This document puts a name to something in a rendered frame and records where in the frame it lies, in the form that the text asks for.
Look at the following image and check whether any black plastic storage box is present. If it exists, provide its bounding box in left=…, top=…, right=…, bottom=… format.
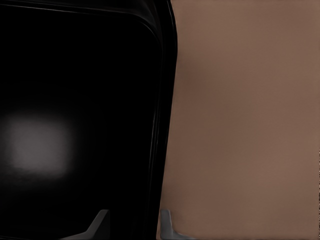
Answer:
left=0, top=0, right=179, bottom=240

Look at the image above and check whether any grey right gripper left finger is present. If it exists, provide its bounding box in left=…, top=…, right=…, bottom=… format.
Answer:
left=59, top=209, right=110, bottom=240

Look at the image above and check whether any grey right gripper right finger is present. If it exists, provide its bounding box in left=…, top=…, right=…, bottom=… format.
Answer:
left=159, top=209, right=194, bottom=240

